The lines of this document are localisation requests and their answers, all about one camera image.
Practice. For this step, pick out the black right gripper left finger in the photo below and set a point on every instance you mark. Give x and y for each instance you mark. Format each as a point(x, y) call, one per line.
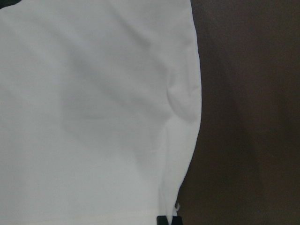
point(162, 221)

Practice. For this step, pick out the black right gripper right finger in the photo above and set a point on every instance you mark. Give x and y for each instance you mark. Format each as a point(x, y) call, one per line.
point(176, 220)

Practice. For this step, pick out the cream long-sleeve cat shirt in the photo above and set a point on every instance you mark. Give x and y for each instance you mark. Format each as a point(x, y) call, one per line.
point(100, 109)

